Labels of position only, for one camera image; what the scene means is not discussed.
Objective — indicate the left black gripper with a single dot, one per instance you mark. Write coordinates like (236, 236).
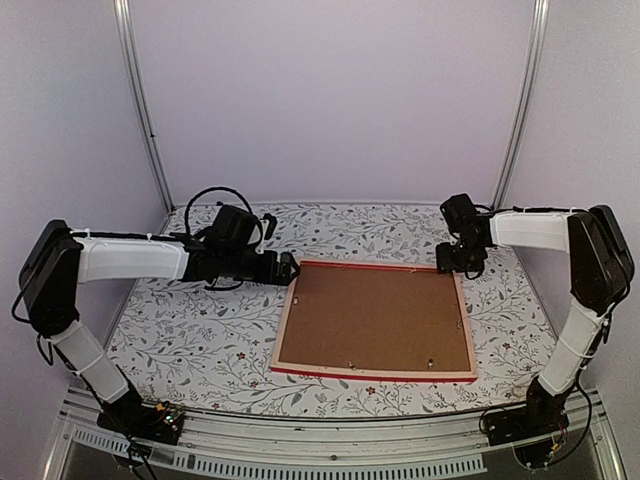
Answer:
(283, 277)

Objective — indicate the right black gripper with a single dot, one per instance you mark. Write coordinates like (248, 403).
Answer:
(444, 263)

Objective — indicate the brown cardboard backing board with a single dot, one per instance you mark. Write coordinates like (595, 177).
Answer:
(370, 320)

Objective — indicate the red wooden picture frame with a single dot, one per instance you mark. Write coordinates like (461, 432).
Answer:
(372, 375)

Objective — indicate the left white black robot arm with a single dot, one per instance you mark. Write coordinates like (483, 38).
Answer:
(231, 247)

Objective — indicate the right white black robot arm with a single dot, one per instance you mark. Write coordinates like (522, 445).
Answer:
(599, 265)

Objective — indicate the floral patterned table cover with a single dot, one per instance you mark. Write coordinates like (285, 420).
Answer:
(212, 350)

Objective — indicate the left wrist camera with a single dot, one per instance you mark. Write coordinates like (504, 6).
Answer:
(267, 227)

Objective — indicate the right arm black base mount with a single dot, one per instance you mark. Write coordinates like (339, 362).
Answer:
(542, 413)

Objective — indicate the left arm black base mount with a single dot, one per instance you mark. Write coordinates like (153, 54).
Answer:
(130, 416)

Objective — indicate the right aluminium corner post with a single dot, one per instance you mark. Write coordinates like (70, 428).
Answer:
(531, 67)

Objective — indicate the aluminium corner post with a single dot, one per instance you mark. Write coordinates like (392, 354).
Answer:
(531, 67)
(125, 27)

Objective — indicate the left aluminium corner post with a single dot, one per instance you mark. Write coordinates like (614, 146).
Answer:
(125, 27)

